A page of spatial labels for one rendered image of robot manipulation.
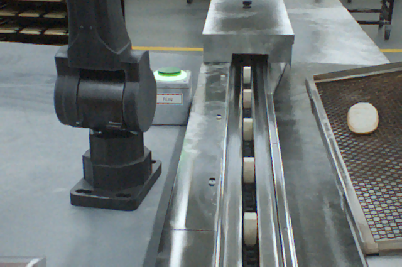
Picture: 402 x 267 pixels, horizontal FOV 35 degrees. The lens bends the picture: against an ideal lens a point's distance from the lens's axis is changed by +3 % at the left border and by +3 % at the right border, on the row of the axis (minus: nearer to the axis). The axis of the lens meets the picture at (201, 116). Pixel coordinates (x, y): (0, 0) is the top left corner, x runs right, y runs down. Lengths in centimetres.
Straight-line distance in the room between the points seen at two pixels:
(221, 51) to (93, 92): 55
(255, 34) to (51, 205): 59
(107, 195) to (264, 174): 20
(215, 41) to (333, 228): 58
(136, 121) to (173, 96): 29
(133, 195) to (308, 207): 21
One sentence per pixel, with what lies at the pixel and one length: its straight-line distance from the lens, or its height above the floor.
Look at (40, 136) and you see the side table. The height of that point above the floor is 82.
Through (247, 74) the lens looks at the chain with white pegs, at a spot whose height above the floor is 86.
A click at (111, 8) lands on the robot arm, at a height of 106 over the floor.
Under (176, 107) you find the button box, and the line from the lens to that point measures 101.
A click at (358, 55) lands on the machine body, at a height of 82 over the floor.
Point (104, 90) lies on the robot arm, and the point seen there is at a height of 97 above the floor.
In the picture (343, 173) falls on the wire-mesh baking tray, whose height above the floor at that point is 89.
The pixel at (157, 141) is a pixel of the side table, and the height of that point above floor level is 82.
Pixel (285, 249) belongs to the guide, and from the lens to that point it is 62.
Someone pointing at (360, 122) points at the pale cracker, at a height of 91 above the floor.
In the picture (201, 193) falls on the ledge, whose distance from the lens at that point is 71.
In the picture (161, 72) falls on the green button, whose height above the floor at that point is 91.
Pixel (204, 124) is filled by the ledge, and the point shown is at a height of 86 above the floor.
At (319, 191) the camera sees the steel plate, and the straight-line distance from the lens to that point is 82.
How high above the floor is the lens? 119
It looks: 20 degrees down
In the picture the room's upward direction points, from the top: straight up
